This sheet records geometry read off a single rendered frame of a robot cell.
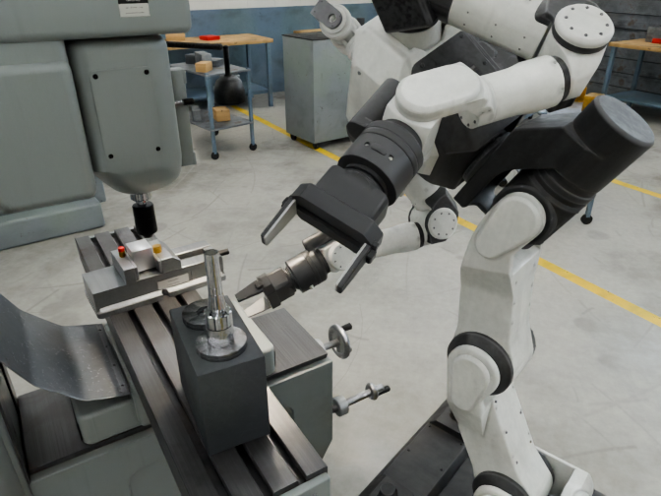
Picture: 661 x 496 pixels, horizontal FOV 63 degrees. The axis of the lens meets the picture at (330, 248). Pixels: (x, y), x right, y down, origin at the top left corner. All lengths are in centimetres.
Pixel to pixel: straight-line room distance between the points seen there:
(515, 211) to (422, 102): 34
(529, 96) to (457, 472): 105
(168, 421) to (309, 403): 59
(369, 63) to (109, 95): 49
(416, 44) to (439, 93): 29
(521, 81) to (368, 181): 26
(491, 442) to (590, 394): 157
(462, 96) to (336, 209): 21
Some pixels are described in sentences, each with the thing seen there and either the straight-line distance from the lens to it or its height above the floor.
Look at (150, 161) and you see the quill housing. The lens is 117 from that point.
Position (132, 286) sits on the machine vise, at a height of 102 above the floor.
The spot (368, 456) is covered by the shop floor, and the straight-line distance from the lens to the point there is 233.
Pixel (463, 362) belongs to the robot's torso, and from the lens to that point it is 114.
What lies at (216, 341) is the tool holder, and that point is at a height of 118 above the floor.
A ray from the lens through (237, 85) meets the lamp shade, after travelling 131.
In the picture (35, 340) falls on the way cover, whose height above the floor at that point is 97.
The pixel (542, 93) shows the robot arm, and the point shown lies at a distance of 80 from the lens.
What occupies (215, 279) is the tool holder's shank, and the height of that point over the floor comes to 129.
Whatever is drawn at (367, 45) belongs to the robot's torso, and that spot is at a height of 162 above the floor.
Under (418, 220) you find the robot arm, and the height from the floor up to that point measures 118.
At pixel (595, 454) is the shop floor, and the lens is 256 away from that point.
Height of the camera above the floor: 175
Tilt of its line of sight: 28 degrees down
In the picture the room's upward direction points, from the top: straight up
